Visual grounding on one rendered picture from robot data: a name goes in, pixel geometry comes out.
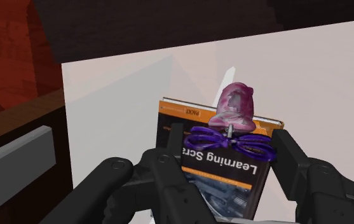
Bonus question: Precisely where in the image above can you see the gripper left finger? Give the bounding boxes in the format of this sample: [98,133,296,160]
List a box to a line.
[39,122,218,224]

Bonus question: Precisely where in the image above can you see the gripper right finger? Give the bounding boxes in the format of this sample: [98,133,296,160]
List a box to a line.
[269,129,354,224]

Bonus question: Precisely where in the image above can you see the pink marbled bell-shaped figure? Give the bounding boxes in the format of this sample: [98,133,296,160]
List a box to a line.
[208,81,257,134]

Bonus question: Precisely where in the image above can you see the dark wooden drawer cabinet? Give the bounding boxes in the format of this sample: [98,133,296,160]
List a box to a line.
[0,88,74,224]

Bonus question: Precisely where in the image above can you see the black and orange book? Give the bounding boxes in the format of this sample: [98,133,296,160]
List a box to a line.
[155,97,285,220]

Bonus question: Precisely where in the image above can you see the purple scissors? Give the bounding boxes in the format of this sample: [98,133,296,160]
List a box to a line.
[183,123,277,162]

